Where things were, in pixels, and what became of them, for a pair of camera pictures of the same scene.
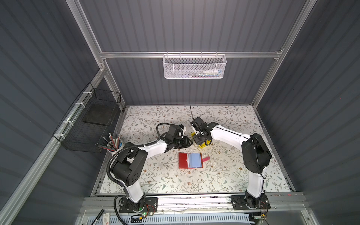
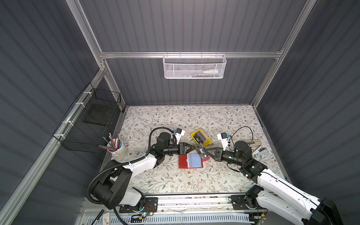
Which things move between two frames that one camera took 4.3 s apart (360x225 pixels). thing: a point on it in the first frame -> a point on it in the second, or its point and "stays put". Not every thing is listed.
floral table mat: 220,167 stays put
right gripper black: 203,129 -> 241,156
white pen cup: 114,146 stays put
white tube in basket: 212,72 stays put
